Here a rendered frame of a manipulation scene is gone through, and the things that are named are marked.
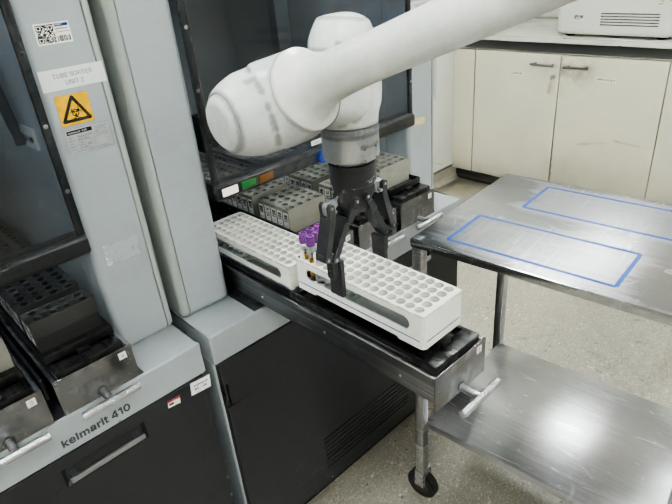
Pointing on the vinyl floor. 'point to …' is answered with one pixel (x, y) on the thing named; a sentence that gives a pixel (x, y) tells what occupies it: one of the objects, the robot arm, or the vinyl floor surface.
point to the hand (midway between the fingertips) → (359, 270)
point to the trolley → (626, 432)
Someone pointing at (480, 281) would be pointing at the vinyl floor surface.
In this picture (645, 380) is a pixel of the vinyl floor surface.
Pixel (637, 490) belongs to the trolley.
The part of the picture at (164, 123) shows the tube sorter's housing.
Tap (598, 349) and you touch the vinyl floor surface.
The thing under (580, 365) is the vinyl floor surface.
